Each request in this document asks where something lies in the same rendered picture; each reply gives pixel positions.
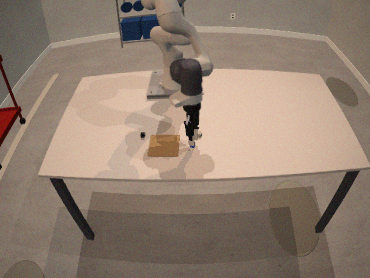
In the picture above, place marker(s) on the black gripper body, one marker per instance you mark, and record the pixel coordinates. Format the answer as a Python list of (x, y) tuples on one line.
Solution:
[(191, 109)]

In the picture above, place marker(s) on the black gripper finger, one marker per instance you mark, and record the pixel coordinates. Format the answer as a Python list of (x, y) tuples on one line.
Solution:
[(196, 126), (189, 127)]

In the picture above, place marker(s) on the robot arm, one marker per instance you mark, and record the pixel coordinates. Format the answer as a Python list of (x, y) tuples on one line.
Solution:
[(191, 71)]

